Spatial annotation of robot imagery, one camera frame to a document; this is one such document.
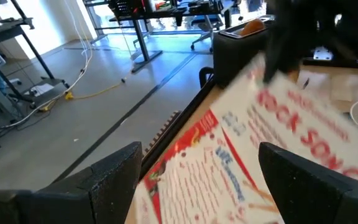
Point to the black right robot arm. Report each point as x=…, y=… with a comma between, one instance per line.
x=353, y=25

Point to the black standing desk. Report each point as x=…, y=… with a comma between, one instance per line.
x=141, y=43

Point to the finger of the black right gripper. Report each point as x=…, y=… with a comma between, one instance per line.
x=283, y=59

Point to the black office chair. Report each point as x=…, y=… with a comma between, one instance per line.
x=205, y=23

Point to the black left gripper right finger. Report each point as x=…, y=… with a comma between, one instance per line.
x=306, y=193

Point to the black perforated metal box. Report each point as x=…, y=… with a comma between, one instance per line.
x=123, y=7

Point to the silver mounting bracket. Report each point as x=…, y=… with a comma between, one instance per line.
x=323, y=53

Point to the red and white cereal box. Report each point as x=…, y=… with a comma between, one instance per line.
x=259, y=155

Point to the black shelving cart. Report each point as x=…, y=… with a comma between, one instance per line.
x=11, y=31

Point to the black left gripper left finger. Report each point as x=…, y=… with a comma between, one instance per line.
x=110, y=186

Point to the bagel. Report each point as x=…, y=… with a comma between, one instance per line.
x=253, y=26

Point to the black toaster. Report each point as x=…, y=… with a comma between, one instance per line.
x=238, y=56

